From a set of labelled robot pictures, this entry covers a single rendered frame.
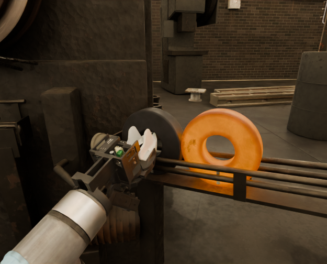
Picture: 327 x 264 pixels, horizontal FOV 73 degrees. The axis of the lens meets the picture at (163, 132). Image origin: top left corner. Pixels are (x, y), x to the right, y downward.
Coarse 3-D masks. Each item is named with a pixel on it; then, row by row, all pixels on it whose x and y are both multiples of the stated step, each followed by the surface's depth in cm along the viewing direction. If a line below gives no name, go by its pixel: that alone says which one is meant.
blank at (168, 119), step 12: (144, 108) 50; (156, 108) 49; (132, 120) 50; (144, 120) 48; (156, 120) 47; (168, 120) 46; (156, 132) 48; (168, 132) 46; (180, 132) 47; (168, 144) 47; (180, 144) 46; (156, 156) 50; (168, 156) 48; (180, 156) 47
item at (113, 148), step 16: (96, 144) 40; (112, 144) 40; (128, 144) 41; (96, 160) 39; (112, 160) 36; (128, 160) 40; (80, 176) 34; (96, 176) 34; (112, 176) 38; (128, 176) 38; (96, 192) 34
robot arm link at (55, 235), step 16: (48, 224) 29; (64, 224) 30; (32, 240) 28; (48, 240) 28; (64, 240) 29; (80, 240) 30; (16, 256) 26; (32, 256) 26; (48, 256) 27; (64, 256) 28
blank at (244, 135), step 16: (208, 112) 41; (224, 112) 40; (192, 128) 43; (208, 128) 42; (224, 128) 40; (240, 128) 39; (256, 128) 40; (192, 144) 45; (240, 144) 40; (256, 144) 39; (192, 160) 46; (208, 160) 45; (224, 160) 45; (240, 160) 41; (256, 160) 39
